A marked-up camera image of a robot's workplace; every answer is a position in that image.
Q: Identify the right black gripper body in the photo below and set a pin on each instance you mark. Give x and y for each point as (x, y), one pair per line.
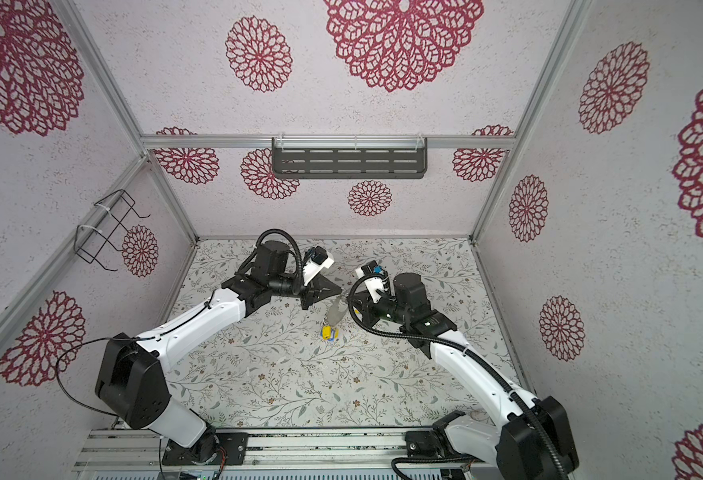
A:
(387, 311)

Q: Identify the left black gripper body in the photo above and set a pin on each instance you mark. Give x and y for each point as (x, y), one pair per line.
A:
(287, 285)

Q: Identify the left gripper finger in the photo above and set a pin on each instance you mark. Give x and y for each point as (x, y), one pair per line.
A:
(326, 286)
(313, 296)

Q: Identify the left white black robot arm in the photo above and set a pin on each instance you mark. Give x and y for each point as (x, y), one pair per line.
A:
(131, 380)

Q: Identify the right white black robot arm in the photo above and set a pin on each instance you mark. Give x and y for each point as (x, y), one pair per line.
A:
(527, 438)

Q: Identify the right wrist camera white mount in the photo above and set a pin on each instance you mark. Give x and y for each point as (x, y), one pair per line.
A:
(378, 285)

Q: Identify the black slotted wall shelf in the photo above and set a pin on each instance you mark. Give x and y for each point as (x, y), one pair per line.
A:
(355, 159)

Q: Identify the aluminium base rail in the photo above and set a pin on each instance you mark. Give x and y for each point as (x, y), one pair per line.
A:
(140, 454)

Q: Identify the black wire wall rack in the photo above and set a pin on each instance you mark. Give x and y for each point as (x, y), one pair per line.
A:
(90, 239)

